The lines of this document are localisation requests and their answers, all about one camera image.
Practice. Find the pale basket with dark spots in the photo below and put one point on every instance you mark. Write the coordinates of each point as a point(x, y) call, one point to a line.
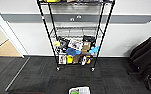
point(86, 90)

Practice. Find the white picture box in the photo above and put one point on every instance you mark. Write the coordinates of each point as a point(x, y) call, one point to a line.
point(75, 43)

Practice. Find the blue cloth cap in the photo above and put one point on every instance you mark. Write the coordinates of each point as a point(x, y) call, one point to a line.
point(73, 52)

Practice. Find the small brown box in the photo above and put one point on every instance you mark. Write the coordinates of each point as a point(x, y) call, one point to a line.
point(86, 46)

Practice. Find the black toy bundle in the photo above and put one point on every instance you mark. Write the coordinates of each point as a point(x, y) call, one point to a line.
point(64, 43)

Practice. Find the yellow bottle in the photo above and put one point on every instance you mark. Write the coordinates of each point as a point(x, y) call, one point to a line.
point(69, 59)

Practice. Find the black pouch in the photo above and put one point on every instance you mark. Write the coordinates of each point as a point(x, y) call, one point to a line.
point(88, 38)

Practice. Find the white pink toy box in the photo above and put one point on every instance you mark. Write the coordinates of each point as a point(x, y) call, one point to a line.
point(62, 59)

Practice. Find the small yellow packet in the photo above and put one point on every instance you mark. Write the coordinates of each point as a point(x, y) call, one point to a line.
point(56, 43)

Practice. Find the light blue soft item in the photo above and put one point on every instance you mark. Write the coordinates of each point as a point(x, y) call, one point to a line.
point(95, 50)

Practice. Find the green round roll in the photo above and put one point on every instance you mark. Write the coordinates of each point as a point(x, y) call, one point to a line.
point(74, 91)

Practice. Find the small grey wall socket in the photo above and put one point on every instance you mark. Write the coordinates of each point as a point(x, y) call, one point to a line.
point(72, 19)
point(78, 16)

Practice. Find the long grey wall band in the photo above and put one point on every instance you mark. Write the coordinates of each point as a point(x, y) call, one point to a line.
point(24, 18)

